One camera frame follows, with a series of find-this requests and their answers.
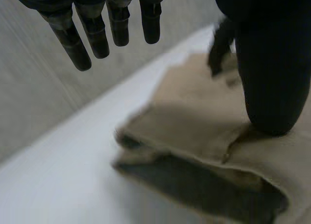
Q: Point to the beige shorts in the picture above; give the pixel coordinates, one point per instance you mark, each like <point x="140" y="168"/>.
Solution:
<point x="194" y="126"/>

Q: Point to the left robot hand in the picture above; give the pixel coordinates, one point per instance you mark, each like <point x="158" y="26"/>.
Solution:
<point x="272" y="83"/>

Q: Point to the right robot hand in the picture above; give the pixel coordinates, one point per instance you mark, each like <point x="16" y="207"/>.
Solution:
<point x="219" y="49"/>

